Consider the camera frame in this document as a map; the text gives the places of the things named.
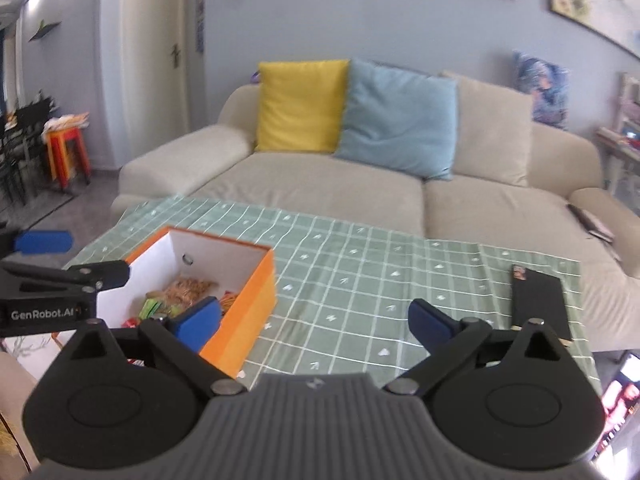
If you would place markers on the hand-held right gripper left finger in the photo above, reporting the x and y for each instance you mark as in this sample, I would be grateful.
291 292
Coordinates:
197 322

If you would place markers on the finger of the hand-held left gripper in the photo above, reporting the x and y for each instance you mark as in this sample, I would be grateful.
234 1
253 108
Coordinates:
45 242
100 275

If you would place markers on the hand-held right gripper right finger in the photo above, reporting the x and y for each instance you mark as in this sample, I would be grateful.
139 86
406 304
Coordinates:
430 322

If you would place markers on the mixed nut snack bag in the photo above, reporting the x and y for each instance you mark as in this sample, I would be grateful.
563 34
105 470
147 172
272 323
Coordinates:
190 290

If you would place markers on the green snack packet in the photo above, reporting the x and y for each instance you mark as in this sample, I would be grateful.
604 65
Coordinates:
155 307

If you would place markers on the orange cardboard box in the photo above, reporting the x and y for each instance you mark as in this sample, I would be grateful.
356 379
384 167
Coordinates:
250 310

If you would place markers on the red stool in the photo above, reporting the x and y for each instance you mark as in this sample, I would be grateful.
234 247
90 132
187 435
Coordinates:
67 155

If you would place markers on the black chair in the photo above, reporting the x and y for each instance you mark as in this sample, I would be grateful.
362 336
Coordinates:
20 150

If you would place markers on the black notebook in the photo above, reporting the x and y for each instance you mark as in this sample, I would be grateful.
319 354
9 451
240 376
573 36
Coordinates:
540 295

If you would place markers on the pile of papers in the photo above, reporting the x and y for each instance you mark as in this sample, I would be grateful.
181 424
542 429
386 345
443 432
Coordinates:
65 121

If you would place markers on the beige sofa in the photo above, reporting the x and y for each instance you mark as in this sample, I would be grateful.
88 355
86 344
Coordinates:
325 185

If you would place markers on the beige pillow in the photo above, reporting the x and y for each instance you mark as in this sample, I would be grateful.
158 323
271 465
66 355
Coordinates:
495 130

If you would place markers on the light blue pillow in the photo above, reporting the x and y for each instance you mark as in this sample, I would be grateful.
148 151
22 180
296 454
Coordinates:
400 120

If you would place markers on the smartphone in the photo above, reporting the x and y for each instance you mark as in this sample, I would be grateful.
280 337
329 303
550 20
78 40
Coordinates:
620 400

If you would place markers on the white door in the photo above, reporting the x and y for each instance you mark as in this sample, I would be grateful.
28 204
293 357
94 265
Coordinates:
155 35

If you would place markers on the yellow pillow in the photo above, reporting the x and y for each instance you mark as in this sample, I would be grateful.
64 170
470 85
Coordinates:
300 105

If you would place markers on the white shelf rack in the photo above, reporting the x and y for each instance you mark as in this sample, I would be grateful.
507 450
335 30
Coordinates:
625 170

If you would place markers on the blue printed cushion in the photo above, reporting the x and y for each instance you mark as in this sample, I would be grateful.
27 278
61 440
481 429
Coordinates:
542 90

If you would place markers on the stack of books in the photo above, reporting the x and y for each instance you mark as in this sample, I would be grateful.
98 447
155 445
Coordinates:
620 137

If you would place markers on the white door frame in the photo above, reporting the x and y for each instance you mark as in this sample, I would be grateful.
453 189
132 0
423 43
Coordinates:
112 60

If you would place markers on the small blue wall poster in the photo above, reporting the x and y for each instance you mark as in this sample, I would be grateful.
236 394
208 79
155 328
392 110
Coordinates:
200 25

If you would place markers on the large framed wall painting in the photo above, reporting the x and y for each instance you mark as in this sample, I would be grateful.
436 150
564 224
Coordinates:
600 5

